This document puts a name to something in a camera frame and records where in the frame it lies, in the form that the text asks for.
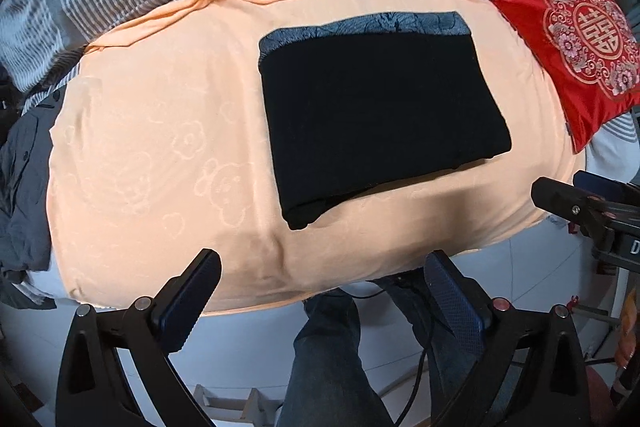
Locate dark grey clothes pile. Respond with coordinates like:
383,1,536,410
1,70,65,310

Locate operator blue jeans legs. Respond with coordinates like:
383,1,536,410
278,269,475,427

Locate peach orange blanket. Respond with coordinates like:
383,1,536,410
47,0,585,314

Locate red embroidered cushion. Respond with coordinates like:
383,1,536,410
491,0,639,153

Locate black pants with patterned waistband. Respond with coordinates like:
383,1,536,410
258,12,512,230

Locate black cable on floor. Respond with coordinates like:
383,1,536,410
324,281,434,427

